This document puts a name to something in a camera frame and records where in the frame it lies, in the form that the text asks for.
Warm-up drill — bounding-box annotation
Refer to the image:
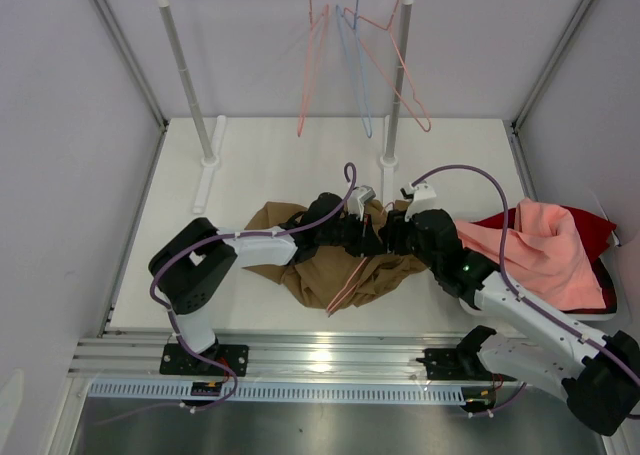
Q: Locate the tan brown skirt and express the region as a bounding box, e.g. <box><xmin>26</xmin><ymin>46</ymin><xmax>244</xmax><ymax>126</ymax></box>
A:
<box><xmin>245</xmin><ymin>193</ymin><xmax>427</xmax><ymax>313</ymax></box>

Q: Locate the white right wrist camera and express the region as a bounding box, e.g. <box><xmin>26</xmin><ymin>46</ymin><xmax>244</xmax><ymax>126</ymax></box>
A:
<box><xmin>400</xmin><ymin>181</ymin><xmax>437</xmax><ymax>222</ymax></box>

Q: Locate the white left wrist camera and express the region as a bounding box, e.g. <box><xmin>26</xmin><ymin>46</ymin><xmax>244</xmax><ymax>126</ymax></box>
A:
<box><xmin>346</xmin><ymin>185</ymin><xmax>376</xmax><ymax>221</ymax></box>

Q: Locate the blue wire hanger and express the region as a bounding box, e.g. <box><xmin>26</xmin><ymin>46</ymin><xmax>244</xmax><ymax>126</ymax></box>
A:
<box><xmin>335</xmin><ymin>0</ymin><xmax>373</xmax><ymax>139</ymax></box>

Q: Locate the pink wire hanger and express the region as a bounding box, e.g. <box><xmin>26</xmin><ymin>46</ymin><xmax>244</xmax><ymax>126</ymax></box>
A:
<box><xmin>339</xmin><ymin>0</ymin><xmax>432</xmax><ymax>133</ymax></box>
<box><xmin>296</xmin><ymin>0</ymin><xmax>329</xmax><ymax>138</ymax></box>
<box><xmin>324</xmin><ymin>200</ymin><xmax>396</xmax><ymax>318</ymax></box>

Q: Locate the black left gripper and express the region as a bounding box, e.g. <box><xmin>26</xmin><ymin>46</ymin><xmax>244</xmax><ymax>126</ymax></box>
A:
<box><xmin>316</xmin><ymin>210</ymin><xmax>383</xmax><ymax>258</ymax></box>

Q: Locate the white laundry basket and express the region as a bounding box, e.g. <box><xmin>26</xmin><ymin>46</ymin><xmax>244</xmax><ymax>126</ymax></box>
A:
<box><xmin>459</xmin><ymin>194</ymin><xmax>622</xmax><ymax>323</ymax></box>

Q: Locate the red garment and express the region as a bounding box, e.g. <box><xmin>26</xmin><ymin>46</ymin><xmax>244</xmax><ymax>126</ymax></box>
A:
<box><xmin>469</xmin><ymin>205</ymin><xmax>618</xmax><ymax>316</ymax></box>

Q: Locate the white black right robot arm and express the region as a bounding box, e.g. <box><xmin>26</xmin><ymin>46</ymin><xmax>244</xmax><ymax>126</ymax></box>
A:
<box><xmin>381</xmin><ymin>209</ymin><xmax>639</xmax><ymax>436</ymax></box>

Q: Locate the pink garment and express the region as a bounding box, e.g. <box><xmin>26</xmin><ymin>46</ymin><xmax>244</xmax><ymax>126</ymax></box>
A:
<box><xmin>452</xmin><ymin>197</ymin><xmax>605</xmax><ymax>312</ymax></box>

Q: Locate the aluminium mounting rail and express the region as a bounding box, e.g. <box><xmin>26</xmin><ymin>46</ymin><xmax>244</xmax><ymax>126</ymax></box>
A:
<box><xmin>67</xmin><ymin>330</ymin><xmax>613</xmax><ymax>387</ymax></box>

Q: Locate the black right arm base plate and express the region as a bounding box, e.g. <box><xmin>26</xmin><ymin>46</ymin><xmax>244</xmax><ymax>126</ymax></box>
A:
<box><xmin>415</xmin><ymin>348</ymin><xmax>515</xmax><ymax>382</ymax></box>

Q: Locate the grey slotted cable duct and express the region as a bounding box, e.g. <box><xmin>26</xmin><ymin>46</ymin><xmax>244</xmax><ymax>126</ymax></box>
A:
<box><xmin>88</xmin><ymin>379</ymin><xmax>466</xmax><ymax>406</ymax></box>

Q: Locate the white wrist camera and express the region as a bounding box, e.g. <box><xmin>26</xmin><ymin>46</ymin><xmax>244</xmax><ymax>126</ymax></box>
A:
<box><xmin>400</xmin><ymin>181</ymin><xmax>437</xmax><ymax>222</ymax></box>
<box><xmin>346</xmin><ymin>185</ymin><xmax>376</xmax><ymax>221</ymax></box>

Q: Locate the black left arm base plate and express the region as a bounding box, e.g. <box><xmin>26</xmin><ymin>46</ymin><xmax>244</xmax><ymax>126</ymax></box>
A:
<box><xmin>159</xmin><ymin>343</ymin><xmax>250</xmax><ymax>377</ymax></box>

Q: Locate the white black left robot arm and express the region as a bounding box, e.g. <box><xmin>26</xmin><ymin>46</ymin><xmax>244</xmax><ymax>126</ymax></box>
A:
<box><xmin>148</xmin><ymin>186</ymin><xmax>383</xmax><ymax>375</ymax></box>

